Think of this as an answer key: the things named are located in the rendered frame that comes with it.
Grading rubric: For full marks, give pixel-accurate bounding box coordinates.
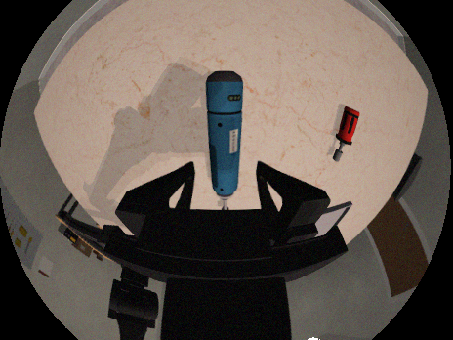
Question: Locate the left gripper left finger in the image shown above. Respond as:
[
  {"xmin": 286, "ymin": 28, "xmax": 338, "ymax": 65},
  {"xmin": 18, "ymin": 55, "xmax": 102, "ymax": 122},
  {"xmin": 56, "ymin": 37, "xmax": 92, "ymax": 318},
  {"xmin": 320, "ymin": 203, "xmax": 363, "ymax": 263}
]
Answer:
[{"xmin": 121, "ymin": 161, "xmax": 195, "ymax": 209}]

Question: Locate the red-handled nut driver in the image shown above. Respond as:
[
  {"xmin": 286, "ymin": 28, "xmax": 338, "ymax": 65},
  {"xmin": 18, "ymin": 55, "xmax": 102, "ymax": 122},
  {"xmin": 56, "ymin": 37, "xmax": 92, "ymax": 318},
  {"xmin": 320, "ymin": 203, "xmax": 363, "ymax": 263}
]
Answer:
[{"xmin": 333, "ymin": 106, "xmax": 360, "ymax": 162}]

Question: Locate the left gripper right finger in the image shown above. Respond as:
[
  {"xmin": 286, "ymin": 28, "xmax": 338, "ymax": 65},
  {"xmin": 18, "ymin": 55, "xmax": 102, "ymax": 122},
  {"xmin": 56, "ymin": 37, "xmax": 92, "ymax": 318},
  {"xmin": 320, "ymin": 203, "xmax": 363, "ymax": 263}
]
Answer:
[{"xmin": 256, "ymin": 161, "xmax": 331, "ymax": 245}]

